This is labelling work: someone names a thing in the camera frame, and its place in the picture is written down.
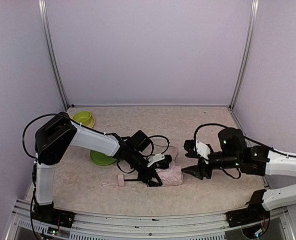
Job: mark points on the left aluminium corner post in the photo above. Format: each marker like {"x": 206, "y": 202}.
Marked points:
{"x": 50, "y": 49}

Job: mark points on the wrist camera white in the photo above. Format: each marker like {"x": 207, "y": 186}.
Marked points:
{"x": 159, "y": 161}
{"x": 203, "y": 150}

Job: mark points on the green plate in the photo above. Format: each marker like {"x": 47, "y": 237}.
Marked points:
{"x": 101, "y": 159}

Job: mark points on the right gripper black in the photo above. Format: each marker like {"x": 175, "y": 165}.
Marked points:
{"x": 204, "y": 169}

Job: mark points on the pink and black umbrella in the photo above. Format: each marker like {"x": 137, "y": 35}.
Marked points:
{"x": 170, "y": 177}

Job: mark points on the beige plate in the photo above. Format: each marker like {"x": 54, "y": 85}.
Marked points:
{"x": 92, "y": 122}

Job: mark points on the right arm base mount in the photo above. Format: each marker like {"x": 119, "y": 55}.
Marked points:
{"x": 246, "y": 216}

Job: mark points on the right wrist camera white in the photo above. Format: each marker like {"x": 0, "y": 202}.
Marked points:
{"x": 203, "y": 150}

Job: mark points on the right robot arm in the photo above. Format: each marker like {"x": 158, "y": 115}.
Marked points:
{"x": 259, "y": 160}

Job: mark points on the front aluminium rail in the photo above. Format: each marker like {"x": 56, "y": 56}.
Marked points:
{"x": 95, "y": 226}

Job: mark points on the right aluminium corner post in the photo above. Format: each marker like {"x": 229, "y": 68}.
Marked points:
{"x": 246, "y": 53}

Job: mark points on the green bowl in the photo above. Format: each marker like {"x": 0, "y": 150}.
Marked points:
{"x": 83, "y": 117}

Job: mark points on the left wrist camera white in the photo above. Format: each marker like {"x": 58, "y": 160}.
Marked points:
{"x": 159, "y": 161}

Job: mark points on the aluminium corner post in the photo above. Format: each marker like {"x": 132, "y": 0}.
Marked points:
{"x": 50, "y": 49}
{"x": 246, "y": 53}

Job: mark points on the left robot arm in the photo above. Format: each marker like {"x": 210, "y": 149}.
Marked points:
{"x": 61, "y": 132}

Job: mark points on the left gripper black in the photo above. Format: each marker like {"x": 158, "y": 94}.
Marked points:
{"x": 149, "y": 177}

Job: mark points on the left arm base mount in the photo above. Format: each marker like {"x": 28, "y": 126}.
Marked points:
{"x": 56, "y": 217}

